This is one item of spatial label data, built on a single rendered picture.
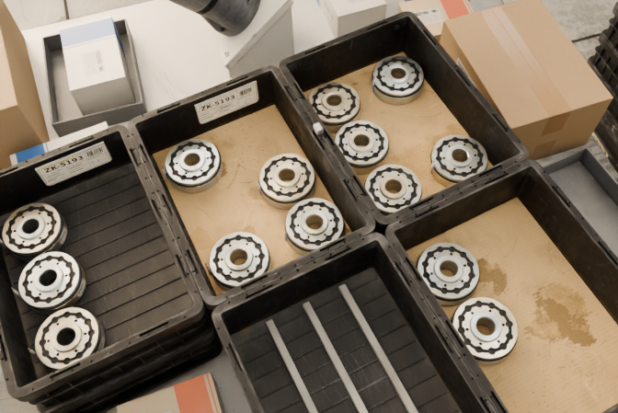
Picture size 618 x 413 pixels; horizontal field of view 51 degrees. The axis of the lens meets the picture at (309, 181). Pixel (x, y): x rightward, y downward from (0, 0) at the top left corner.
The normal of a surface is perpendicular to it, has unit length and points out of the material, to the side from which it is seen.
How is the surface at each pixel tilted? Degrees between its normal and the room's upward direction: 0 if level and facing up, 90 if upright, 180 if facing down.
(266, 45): 90
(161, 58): 0
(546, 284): 0
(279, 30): 90
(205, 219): 0
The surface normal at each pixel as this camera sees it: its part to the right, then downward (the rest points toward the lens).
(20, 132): 0.38, 0.78
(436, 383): -0.03, -0.52
